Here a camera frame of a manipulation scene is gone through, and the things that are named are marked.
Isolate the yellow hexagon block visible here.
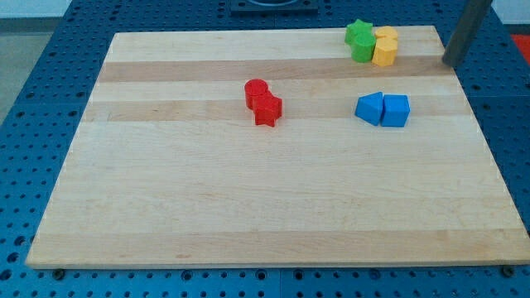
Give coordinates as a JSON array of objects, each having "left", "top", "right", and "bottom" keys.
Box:
[{"left": 372, "top": 37, "right": 398, "bottom": 66}]

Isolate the red star block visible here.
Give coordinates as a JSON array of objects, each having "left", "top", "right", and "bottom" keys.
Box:
[{"left": 253, "top": 92, "right": 282, "bottom": 127}]

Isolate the blue triangle block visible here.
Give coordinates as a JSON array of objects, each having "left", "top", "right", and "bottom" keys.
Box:
[{"left": 354, "top": 92, "right": 383, "bottom": 126}]

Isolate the green star block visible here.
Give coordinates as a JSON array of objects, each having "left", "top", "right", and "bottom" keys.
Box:
[{"left": 344, "top": 19, "right": 373, "bottom": 45}]

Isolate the wooden board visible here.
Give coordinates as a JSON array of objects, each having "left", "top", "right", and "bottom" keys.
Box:
[{"left": 26, "top": 26, "right": 529, "bottom": 269}]

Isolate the red cylinder block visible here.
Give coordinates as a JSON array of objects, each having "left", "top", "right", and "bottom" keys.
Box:
[{"left": 244, "top": 79, "right": 268, "bottom": 110}]

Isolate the blue cube block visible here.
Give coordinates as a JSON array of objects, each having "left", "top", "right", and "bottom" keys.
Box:
[{"left": 380, "top": 94, "right": 411, "bottom": 127}]

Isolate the green cylinder block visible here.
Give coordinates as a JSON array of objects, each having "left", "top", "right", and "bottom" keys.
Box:
[{"left": 351, "top": 32, "right": 376, "bottom": 63}]

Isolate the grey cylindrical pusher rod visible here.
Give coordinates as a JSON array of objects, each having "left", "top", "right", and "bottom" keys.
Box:
[{"left": 441, "top": 0, "right": 493, "bottom": 67}]

